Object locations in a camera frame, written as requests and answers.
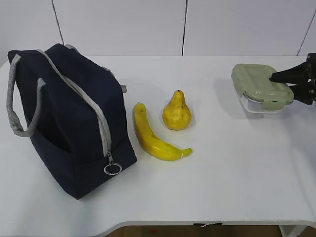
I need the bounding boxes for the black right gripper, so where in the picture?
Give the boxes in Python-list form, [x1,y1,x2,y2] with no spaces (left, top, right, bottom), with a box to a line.
[270,53,316,105]

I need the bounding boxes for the green lid glass container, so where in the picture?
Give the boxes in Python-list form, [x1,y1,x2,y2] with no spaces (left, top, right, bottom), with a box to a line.
[231,64,294,114]

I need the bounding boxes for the yellow pear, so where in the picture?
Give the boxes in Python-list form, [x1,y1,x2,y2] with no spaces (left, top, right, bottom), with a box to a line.
[162,90,192,130]

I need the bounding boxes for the yellow banana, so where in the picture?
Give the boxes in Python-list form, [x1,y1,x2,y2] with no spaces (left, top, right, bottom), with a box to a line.
[133,102,193,161]

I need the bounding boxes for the navy blue lunch bag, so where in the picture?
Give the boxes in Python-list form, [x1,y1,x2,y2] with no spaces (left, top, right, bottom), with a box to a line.
[6,44,137,199]

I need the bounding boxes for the white table leg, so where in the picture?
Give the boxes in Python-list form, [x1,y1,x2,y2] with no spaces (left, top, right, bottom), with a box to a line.
[278,225,308,237]

